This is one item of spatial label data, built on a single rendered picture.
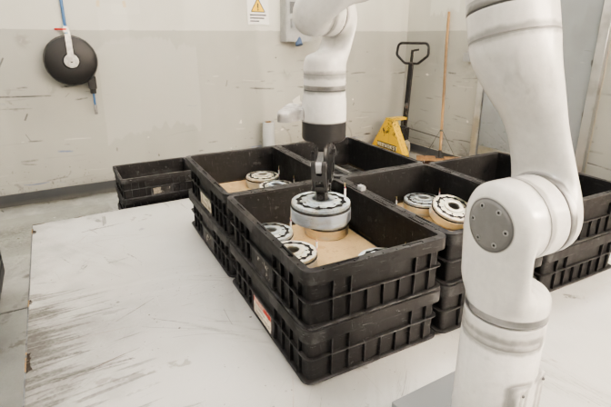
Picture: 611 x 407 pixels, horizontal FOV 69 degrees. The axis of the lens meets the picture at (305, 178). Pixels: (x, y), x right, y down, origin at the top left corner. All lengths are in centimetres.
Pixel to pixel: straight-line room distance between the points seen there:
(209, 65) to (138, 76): 61
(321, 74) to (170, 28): 342
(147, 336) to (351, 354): 41
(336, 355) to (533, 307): 40
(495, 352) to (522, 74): 30
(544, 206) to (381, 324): 45
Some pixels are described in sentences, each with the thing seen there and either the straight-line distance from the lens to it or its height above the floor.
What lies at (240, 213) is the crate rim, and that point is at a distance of 95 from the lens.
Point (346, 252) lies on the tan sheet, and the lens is 99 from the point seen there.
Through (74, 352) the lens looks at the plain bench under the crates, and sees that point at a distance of 102.
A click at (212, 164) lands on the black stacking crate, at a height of 89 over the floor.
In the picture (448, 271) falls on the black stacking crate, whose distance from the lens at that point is 92.
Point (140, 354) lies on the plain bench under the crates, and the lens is 97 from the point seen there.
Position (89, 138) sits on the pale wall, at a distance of 407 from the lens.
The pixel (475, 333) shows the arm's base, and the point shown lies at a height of 95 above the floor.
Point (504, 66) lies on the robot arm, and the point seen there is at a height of 125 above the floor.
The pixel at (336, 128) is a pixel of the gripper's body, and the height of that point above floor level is 113.
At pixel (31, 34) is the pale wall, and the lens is 398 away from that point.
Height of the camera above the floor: 128
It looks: 18 degrees down
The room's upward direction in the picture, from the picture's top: straight up
